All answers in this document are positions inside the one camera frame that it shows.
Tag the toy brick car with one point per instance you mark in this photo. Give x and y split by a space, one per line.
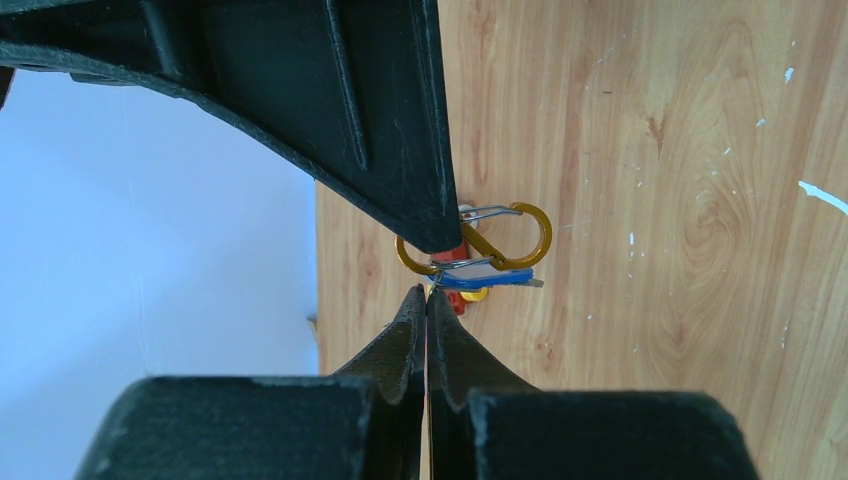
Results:
455 283

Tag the gold S-shaped carabiner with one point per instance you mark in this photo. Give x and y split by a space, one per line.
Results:
504 237

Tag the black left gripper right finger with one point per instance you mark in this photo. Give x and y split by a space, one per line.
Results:
486 422

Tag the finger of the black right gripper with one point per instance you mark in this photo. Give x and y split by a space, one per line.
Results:
350 92

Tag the silver key with blue tag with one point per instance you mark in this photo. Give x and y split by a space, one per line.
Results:
484 274

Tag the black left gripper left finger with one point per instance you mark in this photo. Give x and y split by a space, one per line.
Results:
361 422

